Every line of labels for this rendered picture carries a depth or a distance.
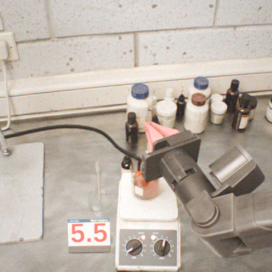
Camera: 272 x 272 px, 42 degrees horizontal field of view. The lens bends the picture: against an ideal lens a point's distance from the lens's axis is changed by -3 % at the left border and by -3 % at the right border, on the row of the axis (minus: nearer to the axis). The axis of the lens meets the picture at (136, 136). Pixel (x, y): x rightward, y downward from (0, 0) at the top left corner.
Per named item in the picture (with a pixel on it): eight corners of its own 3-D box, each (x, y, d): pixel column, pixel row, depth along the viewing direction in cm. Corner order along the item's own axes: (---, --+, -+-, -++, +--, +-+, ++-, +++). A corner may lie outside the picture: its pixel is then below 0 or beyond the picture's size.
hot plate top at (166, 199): (178, 221, 73) (178, 219, 72) (118, 220, 73) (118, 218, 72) (175, 175, 81) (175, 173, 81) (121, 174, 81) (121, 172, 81)
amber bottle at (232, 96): (229, 112, 109) (234, 87, 102) (221, 105, 111) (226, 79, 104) (238, 108, 110) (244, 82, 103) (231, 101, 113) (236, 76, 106)
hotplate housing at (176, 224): (179, 274, 73) (183, 255, 67) (115, 272, 73) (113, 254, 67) (174, 188, 89) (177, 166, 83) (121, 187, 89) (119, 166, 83)
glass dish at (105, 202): (90, 214, 83) (89, 209, 82) (87, 195, 87) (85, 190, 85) (113, 210, 84) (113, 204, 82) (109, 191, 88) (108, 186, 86)
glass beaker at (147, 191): (163, 201, 76) (166, 175, 70) (134, 207, 75) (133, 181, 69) (154, 175, 81) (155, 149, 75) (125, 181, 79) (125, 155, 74)
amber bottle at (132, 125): (138, 143, 100) (138, 119, 93) (125, 142, 100) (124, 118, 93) (138, 133, 102) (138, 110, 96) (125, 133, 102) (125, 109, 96)
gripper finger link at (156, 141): (133, 113, 64) (158, 149, 58) (169, 102, 66) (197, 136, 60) (133, 141, 68) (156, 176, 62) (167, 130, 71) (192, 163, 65)
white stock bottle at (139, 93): (139, 113, 109) (139, 77, 99) (157, 124, 105) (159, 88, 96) (121, 124, 105) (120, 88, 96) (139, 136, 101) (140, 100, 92)
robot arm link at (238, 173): (198, 228, 45) (226, 257, 50) (271, 172, 44) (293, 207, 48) (167, 176, 55) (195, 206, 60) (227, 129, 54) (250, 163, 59)
